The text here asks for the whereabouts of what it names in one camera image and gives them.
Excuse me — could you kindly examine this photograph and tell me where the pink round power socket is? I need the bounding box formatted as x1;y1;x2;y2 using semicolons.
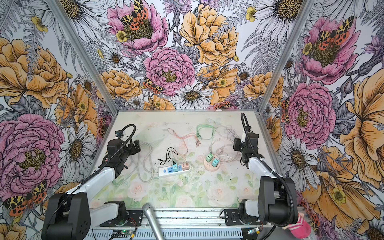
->
204;158;221;172

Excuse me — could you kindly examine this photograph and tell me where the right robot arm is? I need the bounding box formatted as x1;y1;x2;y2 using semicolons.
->
234;131;299;227

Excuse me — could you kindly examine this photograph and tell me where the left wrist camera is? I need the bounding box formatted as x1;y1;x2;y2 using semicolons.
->
115;130;122;138

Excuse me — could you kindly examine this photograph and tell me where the aluminium front rail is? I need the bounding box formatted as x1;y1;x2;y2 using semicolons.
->
85;208;294;240

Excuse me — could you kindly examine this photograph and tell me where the white blue power strip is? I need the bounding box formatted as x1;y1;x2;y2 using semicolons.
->
159;163;192;178

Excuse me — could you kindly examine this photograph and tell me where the lilac USB cable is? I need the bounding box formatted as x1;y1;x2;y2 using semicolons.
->
209;117;244;163

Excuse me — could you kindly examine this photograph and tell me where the pink USB charger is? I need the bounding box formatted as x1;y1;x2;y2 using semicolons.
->
181;163;190;171

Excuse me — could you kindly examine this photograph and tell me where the pink round socket cable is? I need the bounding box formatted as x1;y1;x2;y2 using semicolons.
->
208;137;242;164

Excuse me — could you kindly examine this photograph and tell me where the silver microphone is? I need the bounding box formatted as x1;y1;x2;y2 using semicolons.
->
142;203;165;240

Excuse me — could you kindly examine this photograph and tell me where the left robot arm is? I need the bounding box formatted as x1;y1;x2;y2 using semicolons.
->
42;139;141;240

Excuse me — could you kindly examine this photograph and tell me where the teal USB charger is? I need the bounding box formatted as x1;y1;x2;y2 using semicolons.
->
172;163;179;173
212;158;220;168

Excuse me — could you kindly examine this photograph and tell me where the small green circuit board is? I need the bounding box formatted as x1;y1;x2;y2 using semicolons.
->
111;230;136;239

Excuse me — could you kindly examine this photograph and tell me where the green USB charger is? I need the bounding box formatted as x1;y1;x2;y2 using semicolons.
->
206;153;214;162

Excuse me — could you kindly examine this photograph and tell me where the pink multi-head USB cable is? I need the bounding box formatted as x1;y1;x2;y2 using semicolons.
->
166;128;202;164

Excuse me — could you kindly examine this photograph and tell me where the green USB cable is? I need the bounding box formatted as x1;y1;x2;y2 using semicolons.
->
196;123;217;157

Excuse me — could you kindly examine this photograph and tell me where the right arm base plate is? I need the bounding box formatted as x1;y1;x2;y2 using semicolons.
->
220;209;262;226

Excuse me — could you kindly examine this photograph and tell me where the white power strip cable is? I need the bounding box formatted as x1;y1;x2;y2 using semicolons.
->
112;140;160;184

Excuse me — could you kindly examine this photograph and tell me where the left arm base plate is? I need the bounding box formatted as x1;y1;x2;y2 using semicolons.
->
100;210;144;227

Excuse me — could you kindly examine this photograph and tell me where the pink plush toy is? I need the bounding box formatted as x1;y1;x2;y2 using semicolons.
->
282;213;312;239

